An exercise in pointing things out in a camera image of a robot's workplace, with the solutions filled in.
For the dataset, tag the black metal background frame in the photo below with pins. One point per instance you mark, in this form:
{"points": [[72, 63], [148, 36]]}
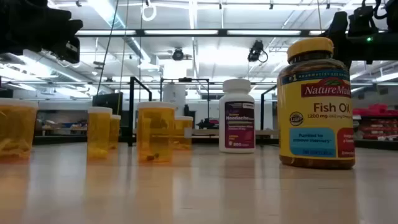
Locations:
{"points": [[208, 93]]}

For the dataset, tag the black aluminium rig frame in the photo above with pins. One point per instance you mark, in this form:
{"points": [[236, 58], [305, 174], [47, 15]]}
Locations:
{"points": [[140, 32]]}

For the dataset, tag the white headache medicine bottle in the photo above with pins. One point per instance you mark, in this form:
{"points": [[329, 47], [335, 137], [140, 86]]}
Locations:
{"points": [[237, 124]]}

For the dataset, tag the small orange pill vial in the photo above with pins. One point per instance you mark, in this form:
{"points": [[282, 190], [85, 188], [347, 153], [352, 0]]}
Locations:
{"points": [[99, 133], [116, 130]]}

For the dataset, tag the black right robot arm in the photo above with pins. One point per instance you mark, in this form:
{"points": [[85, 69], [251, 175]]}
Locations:
{"points": [[376, 46]]}

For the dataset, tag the cluttered background workbench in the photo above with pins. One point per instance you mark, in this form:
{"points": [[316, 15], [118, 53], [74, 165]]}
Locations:
{"points": [[59, 126]]}

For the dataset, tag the black overhead camera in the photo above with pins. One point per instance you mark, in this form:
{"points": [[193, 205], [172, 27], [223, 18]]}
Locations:
{"points": [[256, 49]]}

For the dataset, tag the white cylindrical tank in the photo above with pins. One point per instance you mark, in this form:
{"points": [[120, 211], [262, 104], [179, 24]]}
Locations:
{"points": [[174, 96]]}

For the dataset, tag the black box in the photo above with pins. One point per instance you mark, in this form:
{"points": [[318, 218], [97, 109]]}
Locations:
{"points": [[107, 104]]}

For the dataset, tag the red storage rack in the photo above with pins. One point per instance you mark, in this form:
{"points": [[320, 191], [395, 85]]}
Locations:
{"points": [[376, 121]]}

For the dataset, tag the large orange pill vial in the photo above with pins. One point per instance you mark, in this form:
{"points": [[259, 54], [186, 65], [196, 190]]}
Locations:
{"points": [[184, 130], [17, 130], [155, 133]]}

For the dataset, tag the yellow fish oil bottle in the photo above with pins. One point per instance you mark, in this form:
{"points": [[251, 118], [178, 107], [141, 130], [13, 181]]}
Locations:
{"points": [[315, 124]]}

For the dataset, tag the round black ceiling fixture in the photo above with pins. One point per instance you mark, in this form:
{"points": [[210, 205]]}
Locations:
{"points": [[178, 54]]}

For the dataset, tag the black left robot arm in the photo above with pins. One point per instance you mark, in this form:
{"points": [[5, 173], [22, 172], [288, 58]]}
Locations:
{"points": [[21, 28]]}

